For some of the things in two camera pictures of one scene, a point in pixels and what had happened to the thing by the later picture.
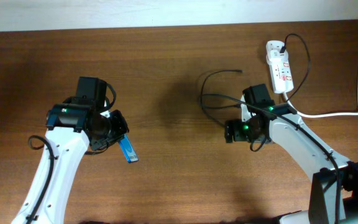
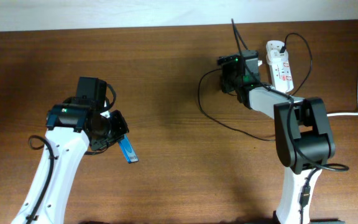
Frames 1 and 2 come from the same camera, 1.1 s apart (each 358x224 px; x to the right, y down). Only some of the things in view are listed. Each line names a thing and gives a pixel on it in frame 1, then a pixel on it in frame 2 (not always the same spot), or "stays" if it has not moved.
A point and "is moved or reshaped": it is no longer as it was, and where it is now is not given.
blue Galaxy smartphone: x=128 y=149 stays
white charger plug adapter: x=274 y=57 stays
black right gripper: x=234 y=130 -> x=226 y=62
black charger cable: x=241 y=71 is moved or reshaped
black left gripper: x=121 y=127 stays
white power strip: x=281 y=75 stays
